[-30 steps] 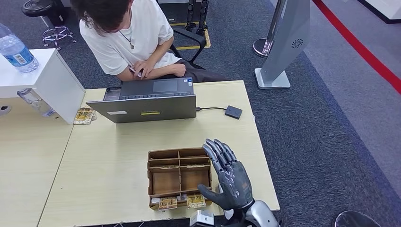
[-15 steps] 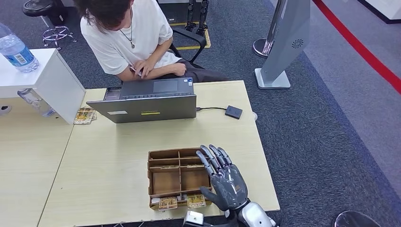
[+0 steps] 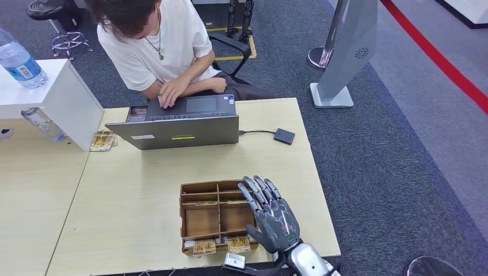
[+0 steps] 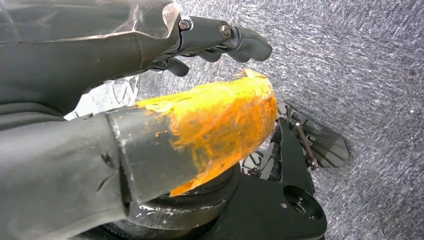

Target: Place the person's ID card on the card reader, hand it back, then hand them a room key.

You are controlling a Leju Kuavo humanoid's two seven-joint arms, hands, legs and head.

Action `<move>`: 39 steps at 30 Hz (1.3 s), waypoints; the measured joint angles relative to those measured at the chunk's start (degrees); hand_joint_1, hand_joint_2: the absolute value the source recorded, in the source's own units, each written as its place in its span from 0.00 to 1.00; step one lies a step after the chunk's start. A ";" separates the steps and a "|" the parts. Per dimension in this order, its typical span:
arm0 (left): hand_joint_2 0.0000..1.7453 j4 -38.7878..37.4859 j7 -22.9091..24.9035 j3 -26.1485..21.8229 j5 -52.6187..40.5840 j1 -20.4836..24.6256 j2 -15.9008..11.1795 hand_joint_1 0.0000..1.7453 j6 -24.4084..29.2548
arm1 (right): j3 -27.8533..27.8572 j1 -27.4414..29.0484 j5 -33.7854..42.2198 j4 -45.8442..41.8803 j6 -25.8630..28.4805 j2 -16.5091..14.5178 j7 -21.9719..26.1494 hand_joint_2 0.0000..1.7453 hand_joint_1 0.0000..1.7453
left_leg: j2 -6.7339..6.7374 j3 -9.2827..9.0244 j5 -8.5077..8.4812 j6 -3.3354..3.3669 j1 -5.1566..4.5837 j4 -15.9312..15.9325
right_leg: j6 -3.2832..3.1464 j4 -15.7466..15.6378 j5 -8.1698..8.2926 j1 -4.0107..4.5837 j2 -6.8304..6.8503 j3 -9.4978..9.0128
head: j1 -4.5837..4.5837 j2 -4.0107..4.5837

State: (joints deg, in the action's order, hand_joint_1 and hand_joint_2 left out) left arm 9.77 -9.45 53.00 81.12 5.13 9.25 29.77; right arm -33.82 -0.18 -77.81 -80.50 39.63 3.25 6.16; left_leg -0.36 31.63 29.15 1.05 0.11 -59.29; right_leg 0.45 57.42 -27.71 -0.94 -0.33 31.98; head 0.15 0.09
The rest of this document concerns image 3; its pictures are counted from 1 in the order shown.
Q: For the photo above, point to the white platform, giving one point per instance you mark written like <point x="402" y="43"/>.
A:
<point x="469" y="9"/>

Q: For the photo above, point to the black stool with chrome base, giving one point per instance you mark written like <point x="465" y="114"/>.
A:
<point x="45" y="8"/>

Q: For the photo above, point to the black office chair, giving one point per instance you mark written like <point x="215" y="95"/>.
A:
<point x="238" y="43"/>

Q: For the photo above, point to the person's right hand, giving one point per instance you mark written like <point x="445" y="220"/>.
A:
<point x="219" y="85"/>

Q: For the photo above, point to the clear empty bottle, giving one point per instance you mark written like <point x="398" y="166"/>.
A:
<point x="42" y="123"/>

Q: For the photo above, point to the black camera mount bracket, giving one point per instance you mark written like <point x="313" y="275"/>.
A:
<point x="267" y="271"/>

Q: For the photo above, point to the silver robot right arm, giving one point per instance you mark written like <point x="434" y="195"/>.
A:
<point x="309" y="263"/>

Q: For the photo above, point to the white desk shelf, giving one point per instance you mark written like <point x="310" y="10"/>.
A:
<point x="72" y="106"/>

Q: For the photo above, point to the stack of yellow key cards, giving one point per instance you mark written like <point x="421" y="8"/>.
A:
<point x="102" y="141"/>

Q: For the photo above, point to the wooden card organizer box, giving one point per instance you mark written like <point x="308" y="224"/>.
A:
<point x="198" y="221"/>

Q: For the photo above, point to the chrome stanchion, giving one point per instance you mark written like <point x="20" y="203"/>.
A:
<point x="314" y="57"/>

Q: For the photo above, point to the grey kiosk stand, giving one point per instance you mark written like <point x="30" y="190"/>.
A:
<point x="347" y="57"/>

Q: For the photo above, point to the person's left forearm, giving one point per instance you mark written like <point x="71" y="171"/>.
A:
<point x="200" y="68"/>

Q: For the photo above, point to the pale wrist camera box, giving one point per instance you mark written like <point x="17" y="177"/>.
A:
<point x="234" y="260"/>

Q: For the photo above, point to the black robot legs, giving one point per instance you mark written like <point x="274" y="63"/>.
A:
<point x="246" y="19"/>

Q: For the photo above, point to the person's right forearm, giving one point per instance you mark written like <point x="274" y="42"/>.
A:
<point x="152" y="89"/>

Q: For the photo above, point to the small black USB device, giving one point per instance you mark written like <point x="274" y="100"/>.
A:
<point x="284" y="136"/>

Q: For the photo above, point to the person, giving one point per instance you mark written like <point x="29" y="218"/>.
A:
<point x="152" y="53"/>

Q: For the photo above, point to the person's left hand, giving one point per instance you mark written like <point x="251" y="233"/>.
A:
<point x="171" y="91"/>

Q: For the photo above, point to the white card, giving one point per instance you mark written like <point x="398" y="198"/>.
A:
<point x="189" y="244"/>

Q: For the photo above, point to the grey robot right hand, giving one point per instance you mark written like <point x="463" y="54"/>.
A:
<point x="276" y="224"/>

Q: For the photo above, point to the grey laptop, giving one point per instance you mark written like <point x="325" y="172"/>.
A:
<point x="179" y="133"/>

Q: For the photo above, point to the blue-label water bottle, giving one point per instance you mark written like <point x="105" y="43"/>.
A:
<point x="21" y="64"/>

